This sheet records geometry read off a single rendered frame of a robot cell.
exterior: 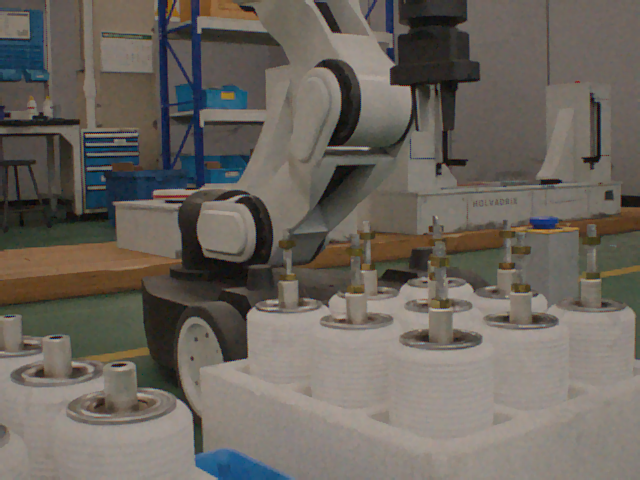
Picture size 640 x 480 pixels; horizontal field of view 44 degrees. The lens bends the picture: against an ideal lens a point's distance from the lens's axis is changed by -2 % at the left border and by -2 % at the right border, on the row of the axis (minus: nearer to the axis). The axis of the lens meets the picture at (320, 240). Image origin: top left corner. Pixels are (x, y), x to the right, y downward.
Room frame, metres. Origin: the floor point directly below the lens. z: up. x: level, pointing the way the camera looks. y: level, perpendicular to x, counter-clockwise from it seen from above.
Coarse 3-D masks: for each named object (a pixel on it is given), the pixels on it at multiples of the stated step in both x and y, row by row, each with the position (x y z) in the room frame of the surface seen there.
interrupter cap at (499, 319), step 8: (496, 312) 0.83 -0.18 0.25; (504, 312) 0.83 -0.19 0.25; (536, 312) 0.82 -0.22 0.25; (488, 320) 0.79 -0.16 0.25; (496, 320) 0.79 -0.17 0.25; (504, 320) 0.81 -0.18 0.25; (536, 320) 0.80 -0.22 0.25; (544, 320) 0.79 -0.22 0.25; (552, 320) 0.79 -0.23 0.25; (504, 328) 0.77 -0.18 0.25; (512, 328) 0.76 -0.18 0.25; (520, 328) 0.76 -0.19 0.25; (528, 328) 0.76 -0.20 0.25; (536, 328) 0.76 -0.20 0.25; (544, 328) 0.76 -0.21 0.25
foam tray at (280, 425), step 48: (240, 384) 0.85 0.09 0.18; (288, 384) 0.84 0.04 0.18; (576, 384) 0.81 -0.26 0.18; (624, 384) 0.80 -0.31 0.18; (240, 432) 0.86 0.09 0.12; (288, 432) 0.78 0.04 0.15; (336, 432) 0.72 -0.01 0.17; (384, 432) 0.68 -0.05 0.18; (480, 432) 0.67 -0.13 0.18; (528, 432) 0.68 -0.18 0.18; (576, 432) 0.73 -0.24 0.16; (624, 432) 0.78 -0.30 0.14
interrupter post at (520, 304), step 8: (512, 296) 0.79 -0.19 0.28; (520, 296) 0.79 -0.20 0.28; (528, 296) 0.79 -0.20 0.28; (512, 304) 0.79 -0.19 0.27; (520, 304) 0.79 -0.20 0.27; (528, 304) 0.79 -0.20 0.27; (512, 312) 0.79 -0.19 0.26; (520, 312) 0.79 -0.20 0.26; (528, 312) 0.79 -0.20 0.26; (512, 320) 0.79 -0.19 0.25; (520, 320) 0.79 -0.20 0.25; (528, 320) 0.79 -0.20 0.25
